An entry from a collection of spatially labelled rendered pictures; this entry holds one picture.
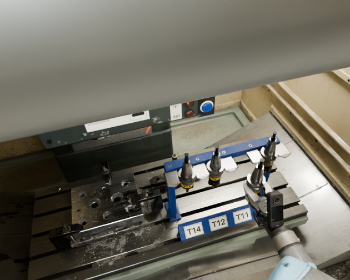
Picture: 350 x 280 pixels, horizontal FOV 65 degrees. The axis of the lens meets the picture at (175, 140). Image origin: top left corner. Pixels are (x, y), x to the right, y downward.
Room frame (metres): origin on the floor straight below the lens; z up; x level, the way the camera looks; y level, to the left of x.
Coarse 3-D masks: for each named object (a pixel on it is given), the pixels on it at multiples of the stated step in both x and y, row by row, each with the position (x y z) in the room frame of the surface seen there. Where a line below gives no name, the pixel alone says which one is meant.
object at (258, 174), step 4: (256, 168) 0.57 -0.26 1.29; (252, 172) 0.58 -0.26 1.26; (256, 172) 0.56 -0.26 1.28; (260, 172) 0.56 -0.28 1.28; (252, 176) 0.57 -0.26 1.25; (256, 176) 0.56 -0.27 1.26; (260, 176) 0.55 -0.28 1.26; (252, 180) 0.56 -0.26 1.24; (256, 180) 0.55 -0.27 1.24; (260, 180) 0.55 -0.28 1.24
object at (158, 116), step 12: (168, 108) 0.54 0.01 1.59; (192, 108) 0.56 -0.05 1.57; (144, 120) 0.53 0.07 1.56; (156, 120) 0.54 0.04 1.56; (168, 120) 0.54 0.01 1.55; (48, 132) 0.48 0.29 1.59; (60, 132) 0.48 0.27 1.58; (72, 132) 0.49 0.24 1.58; (84, 132) 0.49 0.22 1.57; (96, 132) 0.50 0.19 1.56; (108, 132) 0.51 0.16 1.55; (120, 132) 0.52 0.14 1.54; (48, 144) 0.47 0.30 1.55; (60, 144) 0.48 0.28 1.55
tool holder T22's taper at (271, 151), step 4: (268, 140) 0.70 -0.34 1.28; (276, 140) 0.69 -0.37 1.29; (268, 144) 0.69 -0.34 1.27; (272, 144) 0.68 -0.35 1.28; (264, 148) 0.70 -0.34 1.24; (268, 148) 0.68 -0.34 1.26; (272, 148) 0.68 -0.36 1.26; (264, 152) 0.69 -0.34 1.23; (268, 152) 0.68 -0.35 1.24; (272, 152) 0.67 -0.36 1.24
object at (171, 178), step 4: (164, 172) 0.63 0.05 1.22; (168, 172) 0.63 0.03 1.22; (172, 172) 0.63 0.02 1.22; (176, 172) 0.63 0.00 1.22; (164, 176) 0.62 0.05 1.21; (168, 176) 0.61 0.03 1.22; (172, 176) 0.61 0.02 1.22; (176, 176) 0.61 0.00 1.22; (168, 180) 0.60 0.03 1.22; (172, 180) 0.60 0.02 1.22; (176, 180) 0.59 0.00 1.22; (180, 180) 0.59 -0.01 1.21; (168, 184) 0.58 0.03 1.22; (172, 184) 0.58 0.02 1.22; (176, 184) 0.58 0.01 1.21
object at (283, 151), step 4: (276, 144) 0.73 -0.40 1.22; (280, 144) 0.73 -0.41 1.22; (276, 148) 0.71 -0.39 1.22; (280, 148) 0.71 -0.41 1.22; (284, 148) 0.71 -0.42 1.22; (280, 152) 0.69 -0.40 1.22; (284, 152) 0.69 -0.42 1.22; (288, 152) 0.69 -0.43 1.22; (280, 156) 0.68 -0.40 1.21; (284, 156) 0.67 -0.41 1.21
